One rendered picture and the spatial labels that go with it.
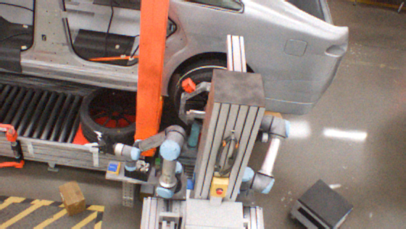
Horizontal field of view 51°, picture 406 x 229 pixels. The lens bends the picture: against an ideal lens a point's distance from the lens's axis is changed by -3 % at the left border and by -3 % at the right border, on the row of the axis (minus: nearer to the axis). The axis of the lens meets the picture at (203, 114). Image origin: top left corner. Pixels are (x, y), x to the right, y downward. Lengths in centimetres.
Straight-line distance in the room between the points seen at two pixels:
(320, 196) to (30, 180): 265
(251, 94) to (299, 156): 268
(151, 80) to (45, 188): 163
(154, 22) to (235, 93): 93
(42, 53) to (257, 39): 183
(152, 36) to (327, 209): 215
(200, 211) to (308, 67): 165
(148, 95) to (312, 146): 228
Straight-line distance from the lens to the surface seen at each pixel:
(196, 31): 349
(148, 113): 338
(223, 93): 213
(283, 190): 443
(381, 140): 541
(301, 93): 390
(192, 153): 421
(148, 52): 300
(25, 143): 416
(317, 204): 402
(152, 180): 370
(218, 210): 266
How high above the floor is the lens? 343
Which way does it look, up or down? 44 degrees down
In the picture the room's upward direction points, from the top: 11 degrees clockwise
